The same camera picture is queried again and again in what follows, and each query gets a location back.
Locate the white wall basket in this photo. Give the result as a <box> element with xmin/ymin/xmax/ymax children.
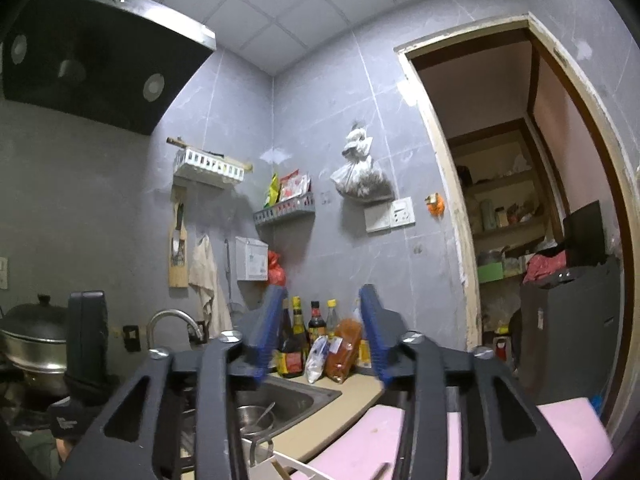
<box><xmin>166</xmin><ymin>136</ymin><xmax>254</xmax><ymax>188</ymax></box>

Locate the white wall box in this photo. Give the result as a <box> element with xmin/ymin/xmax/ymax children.
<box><xmin>234</xmin><ymin>236</ymin><xmax>268</xmax><ymax>282</ymax></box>

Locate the steel pot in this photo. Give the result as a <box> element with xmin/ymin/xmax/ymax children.
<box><xmin>1</xmin><ymin>294</ymin><xmax>68</xmax><ymax>396</ymax></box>

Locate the dark sauce bottle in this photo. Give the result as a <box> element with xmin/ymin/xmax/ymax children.
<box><xmin>276</xmin><ymin>299</ymin><xmax>305</xmax><ymax>378</ymax></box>

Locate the white wall switch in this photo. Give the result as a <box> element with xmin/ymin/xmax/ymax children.
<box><xmin>364</xmin><ymin>197</ymin><xmax>416</xmax><ymax>233</ymax></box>

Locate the black monitor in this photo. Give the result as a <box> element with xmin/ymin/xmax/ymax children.
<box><xmin>563</xmin><ymin>200</ymin><xmax>606</xmax><ymax>266</ymax></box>

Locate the grey wall shelf basket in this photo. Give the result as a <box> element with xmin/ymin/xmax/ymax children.
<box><xmin>253</xmin><ymin>192</ymin><xmax>316</xmax><ymax>226</ymax></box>

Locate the oil jug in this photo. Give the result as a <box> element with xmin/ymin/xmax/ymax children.
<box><xmin>354</xmin><ymin>307</ymin><xmax>372</xmax><ymax>370</ymax></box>

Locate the hanging beige towel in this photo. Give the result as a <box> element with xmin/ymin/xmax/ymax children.
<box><xmin>189</xmin><ymin>235</ymin><xmax>232</xmax><ymax>338</ymax></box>

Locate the black range hood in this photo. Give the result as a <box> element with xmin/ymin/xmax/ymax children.
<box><xmin>2</xmin><ymin>0</ymin><xmax>216</xmax><ymax>136</ymax></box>

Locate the steel faucet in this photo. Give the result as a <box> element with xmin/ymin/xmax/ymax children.
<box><xmin>146</xmin><ymin>309</ymin><xmax>205</xmax><ymax>351</ymax></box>

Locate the dark grey cabinet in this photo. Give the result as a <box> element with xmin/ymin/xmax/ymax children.
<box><xmin>518</xmin><ymin>257</ymin><xmax>620</xmax><ymax>404</ymax></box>

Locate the red cloth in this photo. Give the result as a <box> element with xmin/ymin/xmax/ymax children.
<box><xmin>523</xmin><ymin>250</ymin><xmax>566</xmax><ymax>283</ymax></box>

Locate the hanging plastic bag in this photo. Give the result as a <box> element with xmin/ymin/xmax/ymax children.
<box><xmin>330</xmin><ymin>124</ymin><xmax>394</xmax><ymax>204</ymax></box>

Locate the pink floral table cloth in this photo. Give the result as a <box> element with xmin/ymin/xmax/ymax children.
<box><xmin>309</xmin><ymin>398</ymin><xmax>613</xmax><ymax>479</ymax></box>

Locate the steel sink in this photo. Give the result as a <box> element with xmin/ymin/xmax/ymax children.
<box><xmin>235</xmin><ymin>377</ymin><xmax>341</xmax><ymax>441</ymax></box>

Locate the orange snack bag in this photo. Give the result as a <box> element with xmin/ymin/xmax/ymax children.
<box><xmin>324</xmin><ymin>318</ymin><xmax>362</xmax><ymax>384</ymax></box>

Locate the red plastic bag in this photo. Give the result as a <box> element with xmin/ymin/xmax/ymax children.
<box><xmin>268</xmin><ymin>250</ymin><xmax>286</xmax><ymax>286</ymax></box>

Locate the white plastic utensil holder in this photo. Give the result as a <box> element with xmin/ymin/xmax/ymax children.
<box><xmin>242</xmin><ymin>437</ymin><xmax>330</xmax><ymax>480</ymax></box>

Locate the wooden storage shelf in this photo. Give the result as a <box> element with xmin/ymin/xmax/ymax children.
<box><xmin>448</xmin><ymin>118</ymin><xmax>564</xmax><ymax>285</ymax></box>

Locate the orange wall hook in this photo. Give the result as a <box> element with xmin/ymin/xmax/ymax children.
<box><xmin>425</xmin><ymin>192</ymin><xmax>446</xmax><ymax>218</ymax></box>

